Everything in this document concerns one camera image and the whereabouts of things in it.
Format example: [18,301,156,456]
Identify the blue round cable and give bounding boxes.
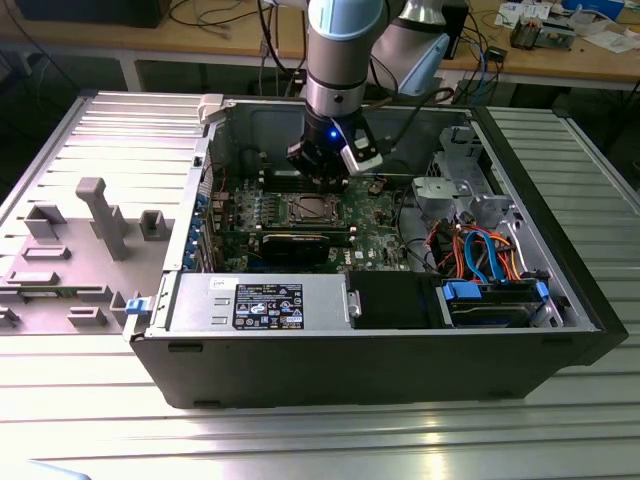
[467,39,501,99]

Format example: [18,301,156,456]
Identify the copper coil part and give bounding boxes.
[509,14,542,51]

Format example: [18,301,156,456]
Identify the black PC case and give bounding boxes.
[122,94,630,411]

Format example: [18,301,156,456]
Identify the orange wire bundle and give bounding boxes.
[438,225,526,284]

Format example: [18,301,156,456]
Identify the large black box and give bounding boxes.
[14,0,174,30]

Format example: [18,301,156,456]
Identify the silver power supply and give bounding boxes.
[167,273,349,334]

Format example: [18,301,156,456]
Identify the black drive box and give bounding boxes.
[347,272,444,331]

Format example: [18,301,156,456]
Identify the grey plug cable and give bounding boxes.
[255,0,307,97]

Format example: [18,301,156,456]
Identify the wooden work desk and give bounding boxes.
[0,0,640,94]

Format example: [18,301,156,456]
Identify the grey plastic case latch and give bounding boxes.
[197,93,227,126]

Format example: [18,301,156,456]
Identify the blue disk carrier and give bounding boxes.
[435,279,551,329]

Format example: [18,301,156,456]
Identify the metal socket cover frame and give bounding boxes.
[288,193,346,224]

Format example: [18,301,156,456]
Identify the red data cable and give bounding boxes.
[423,222,454,251]

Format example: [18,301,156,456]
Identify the black camera cable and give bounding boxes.
[383,87,457,152]

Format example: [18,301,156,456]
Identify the white printed sheet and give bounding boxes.
[582,29,640,54]

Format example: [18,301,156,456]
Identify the white wire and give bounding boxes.
[508,233,532,274]

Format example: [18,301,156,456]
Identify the CPU socket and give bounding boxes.
[284,192,346,225]

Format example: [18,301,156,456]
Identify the silver metal disk bay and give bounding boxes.
[410,124,526,236]

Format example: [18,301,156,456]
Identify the blue card retainer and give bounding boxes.
[180,192,208,274]

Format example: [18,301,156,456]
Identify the black upright device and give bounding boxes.
[443,0,470,61]

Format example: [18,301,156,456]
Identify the hard disk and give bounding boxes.
[449,298,537,329]

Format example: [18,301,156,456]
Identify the white paper sheets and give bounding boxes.
[494,2,554,27]

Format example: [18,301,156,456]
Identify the grey circuit device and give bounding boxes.
[538,14,584,51]

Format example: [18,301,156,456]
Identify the green motherboard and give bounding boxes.
[197,172,417,274]

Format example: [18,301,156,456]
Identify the grey parts rack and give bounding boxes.
[0,176,175,337]

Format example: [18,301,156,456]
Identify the red black wire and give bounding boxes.
[198,160,232,197]

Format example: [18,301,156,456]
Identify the black graphics card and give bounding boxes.
[259,230,332,266]

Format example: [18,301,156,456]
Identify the blue box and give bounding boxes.
[562,0,626,14]

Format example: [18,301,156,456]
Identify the blue flat data cable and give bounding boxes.
[479,234,510,287]
[463,230,494,282]

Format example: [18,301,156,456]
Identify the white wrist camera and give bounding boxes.
[339,119,385,176]

